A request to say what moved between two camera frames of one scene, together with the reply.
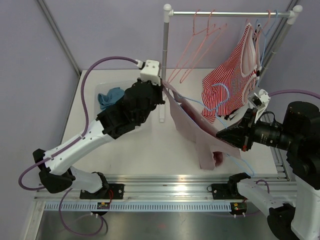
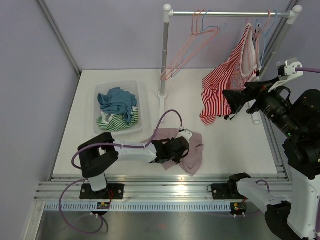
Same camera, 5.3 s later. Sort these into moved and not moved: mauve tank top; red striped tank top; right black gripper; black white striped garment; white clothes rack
Moved: mauve tank top; right black gripper
Not moved: white clothes rack; black white striped garment; red striped tank top
